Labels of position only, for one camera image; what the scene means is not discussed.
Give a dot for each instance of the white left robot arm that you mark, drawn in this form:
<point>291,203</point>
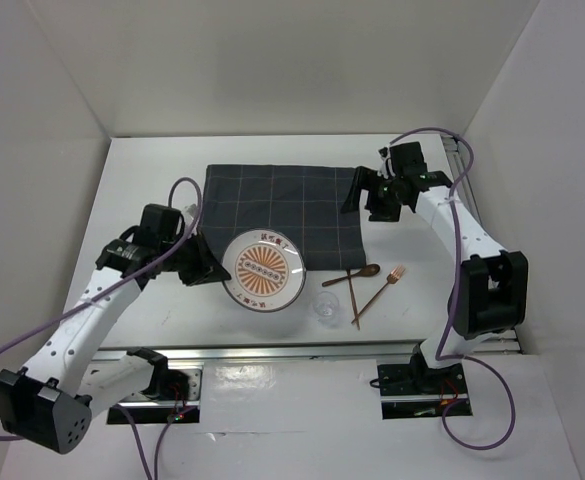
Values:
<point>53,397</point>

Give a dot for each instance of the copper knife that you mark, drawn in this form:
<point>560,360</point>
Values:
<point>352,300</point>

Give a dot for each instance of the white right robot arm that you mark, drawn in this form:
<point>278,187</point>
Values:
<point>433,185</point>

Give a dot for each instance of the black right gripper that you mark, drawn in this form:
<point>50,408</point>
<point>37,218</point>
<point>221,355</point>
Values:
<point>364,179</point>

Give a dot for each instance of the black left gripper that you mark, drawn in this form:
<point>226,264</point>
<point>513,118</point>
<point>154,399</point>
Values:
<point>206,269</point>

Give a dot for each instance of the aluminium rail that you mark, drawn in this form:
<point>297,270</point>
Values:
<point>467,170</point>
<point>505,345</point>

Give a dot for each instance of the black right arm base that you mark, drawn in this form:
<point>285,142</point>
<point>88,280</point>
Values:
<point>412,391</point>

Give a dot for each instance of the aluminium front rail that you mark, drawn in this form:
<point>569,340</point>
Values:
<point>505,345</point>

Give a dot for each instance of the clear plastic cup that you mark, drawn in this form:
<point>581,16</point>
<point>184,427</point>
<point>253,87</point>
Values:
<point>325,308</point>

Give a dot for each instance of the dark grey checked cloth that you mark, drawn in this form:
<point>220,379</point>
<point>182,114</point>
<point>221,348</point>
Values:
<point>301,202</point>

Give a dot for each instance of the copper fork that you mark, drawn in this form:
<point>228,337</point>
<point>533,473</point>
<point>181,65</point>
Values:
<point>393,277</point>

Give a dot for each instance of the aluminium right side rail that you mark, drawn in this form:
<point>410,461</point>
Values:
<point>467,170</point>

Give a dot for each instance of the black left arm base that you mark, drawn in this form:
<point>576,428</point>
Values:
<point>176,397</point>

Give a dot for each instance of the orange patterned white plate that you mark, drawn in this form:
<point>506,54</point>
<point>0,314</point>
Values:
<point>267,272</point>

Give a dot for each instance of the copper spoon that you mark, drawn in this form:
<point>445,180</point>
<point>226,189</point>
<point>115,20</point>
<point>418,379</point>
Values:
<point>367,271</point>

